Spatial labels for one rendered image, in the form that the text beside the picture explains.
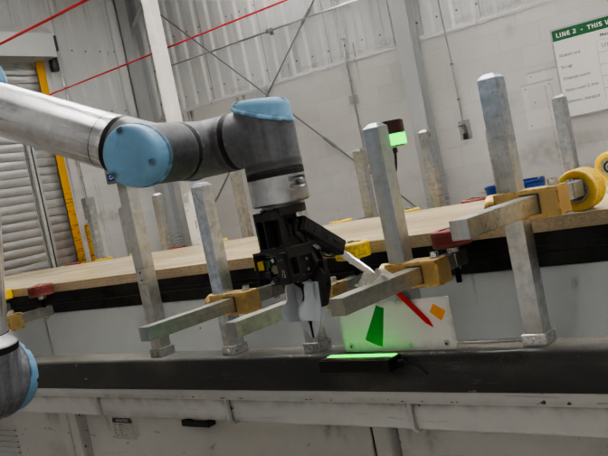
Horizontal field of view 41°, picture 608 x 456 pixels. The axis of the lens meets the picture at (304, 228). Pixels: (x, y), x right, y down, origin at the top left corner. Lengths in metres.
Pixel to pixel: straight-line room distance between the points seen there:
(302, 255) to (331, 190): 9.08
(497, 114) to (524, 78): 7.66
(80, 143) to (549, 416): 0.92
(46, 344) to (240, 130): 1.80
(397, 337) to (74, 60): 10.36
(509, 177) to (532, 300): 0.22
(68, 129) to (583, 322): 1.02
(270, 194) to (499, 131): 0.43
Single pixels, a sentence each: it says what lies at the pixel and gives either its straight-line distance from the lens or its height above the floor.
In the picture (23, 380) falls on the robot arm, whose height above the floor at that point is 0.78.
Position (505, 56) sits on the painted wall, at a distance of 9.16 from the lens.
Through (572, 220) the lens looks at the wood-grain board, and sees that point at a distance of 1.60.
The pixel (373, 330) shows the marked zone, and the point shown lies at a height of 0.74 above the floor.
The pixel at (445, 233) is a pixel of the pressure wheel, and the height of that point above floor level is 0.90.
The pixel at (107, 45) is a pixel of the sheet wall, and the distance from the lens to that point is 12.14.
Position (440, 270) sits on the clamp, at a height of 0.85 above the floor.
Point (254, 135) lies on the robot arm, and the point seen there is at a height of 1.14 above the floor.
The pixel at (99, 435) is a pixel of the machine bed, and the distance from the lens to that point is 2.87.
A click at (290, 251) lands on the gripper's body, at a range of 1.20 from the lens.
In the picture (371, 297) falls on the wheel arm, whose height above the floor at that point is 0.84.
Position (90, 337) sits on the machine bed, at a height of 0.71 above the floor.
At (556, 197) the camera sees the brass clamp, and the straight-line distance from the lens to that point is 1.38.
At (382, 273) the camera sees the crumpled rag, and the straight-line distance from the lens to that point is 1.41.
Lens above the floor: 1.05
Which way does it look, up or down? 3 degrees down
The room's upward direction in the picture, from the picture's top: 11 degrees counter-clockwise
